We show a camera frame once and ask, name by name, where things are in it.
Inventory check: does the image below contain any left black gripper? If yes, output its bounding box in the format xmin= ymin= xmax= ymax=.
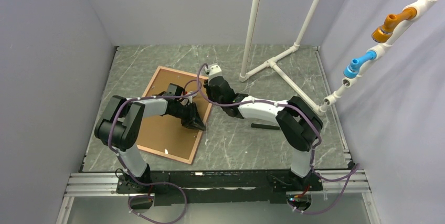
xmin=169 ymin=102 xmax=206 ymax=131

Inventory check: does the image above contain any pink picture frame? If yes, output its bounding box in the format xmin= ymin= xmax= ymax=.
xmin=136 ymin=66 xmax=212 ymax=164

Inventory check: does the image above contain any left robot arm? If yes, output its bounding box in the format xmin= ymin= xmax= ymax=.
xmin=93 ymin=83 xmax=206 ymax=193

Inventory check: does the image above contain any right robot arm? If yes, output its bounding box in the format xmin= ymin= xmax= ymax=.
xmin=204 ymin=76 xmax=323 ymax=190

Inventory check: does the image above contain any blue nozzle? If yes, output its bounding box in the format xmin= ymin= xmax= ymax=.
xmin=343 ymin=50 xmax=377 ymax=79

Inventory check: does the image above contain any orange nozzle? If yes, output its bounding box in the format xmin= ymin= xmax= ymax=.
xmin=371 ymin=7 xmax=417 ymax=43

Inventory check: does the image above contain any white PVC pipe stand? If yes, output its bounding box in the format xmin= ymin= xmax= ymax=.
xmin=239 ymin=0 xmax=438 ymax=115

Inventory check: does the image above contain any black handled hammer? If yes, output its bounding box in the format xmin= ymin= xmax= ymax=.
xmin=251 ymin=123 xmax=280 ymax=130

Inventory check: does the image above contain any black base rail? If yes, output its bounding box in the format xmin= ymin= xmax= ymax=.
xmin=114 ymin=168 xmax=323 ymax=206

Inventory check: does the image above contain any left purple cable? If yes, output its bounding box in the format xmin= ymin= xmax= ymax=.
xmin=108 ymin=79 xmax=200 ymax=224

